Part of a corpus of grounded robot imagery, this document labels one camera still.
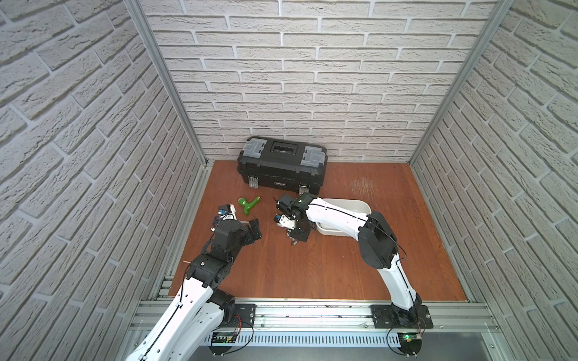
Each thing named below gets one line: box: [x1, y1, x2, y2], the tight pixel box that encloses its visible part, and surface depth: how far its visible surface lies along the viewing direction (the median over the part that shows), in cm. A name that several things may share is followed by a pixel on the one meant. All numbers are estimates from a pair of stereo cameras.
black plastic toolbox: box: [237, 136, 329, 196], surface depth 102 cm
